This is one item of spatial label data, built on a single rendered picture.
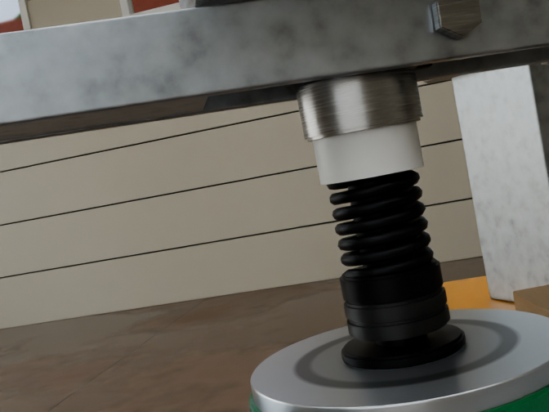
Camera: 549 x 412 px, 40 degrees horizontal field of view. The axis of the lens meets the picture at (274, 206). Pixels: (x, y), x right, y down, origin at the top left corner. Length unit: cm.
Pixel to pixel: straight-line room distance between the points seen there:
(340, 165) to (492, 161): 75
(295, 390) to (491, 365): 12
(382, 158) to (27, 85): 21
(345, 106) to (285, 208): 610
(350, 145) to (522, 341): 17
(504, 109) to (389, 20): 73
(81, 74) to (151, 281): 661
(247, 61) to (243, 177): 620
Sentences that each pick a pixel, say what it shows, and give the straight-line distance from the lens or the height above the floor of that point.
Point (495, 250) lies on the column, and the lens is 125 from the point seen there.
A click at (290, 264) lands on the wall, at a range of 662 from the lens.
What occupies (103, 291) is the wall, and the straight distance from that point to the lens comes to 723.
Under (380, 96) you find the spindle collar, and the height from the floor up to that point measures 109.
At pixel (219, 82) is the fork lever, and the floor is 112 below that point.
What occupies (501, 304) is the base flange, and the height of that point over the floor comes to 78.
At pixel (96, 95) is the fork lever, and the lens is 43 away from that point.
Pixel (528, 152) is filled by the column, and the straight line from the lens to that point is 114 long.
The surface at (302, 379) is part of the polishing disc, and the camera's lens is 50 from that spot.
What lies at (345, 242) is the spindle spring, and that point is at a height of 100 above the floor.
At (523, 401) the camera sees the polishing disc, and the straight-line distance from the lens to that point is 45.
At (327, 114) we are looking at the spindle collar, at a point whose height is 109.
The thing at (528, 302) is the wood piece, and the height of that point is 83.
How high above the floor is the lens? 106
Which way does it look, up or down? 3 degrees down
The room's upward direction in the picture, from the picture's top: 11 degrees counter-clockwise
